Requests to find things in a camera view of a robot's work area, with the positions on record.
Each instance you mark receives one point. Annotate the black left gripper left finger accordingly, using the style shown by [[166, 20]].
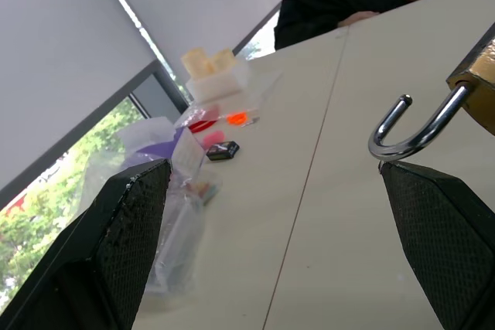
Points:
[[93, 252]]

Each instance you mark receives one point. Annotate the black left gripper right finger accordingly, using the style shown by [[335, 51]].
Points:
[[444, 229]]

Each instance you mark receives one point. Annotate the brass padlock with steel shackle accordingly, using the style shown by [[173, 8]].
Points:
[[429, 129]]

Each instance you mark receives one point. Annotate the clear plastic bag with items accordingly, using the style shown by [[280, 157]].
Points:
[[181, 225]]

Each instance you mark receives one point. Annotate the purple sheet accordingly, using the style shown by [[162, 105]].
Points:
[[158, 148]]

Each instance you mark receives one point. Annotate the small black box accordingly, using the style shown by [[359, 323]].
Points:
[[222, 150]]

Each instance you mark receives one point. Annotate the pink flat piece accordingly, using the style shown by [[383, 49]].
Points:
[[213, 138]]

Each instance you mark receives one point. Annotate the clear bag with orange red pieces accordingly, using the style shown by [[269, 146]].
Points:
[[220, 115]]

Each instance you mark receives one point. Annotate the white box with cream rolls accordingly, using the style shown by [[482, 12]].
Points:
[[214, 73]]

